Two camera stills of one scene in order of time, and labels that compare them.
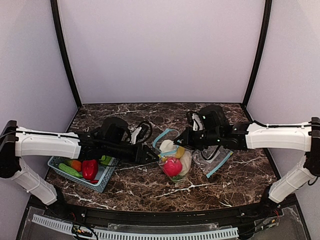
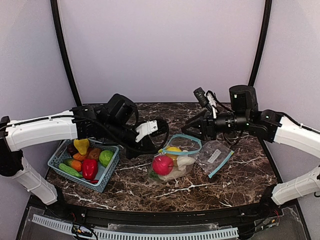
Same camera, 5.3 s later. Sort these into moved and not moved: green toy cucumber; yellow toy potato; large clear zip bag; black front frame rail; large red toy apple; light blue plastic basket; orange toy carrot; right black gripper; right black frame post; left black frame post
Moved: large clear zip bag; right black gripper; yellow toy potato; large red toy apple
Not moved: right black frame post; left black frame post; black front frame rail; light blue plastic basket; green toy cucumber; orange toy carrot
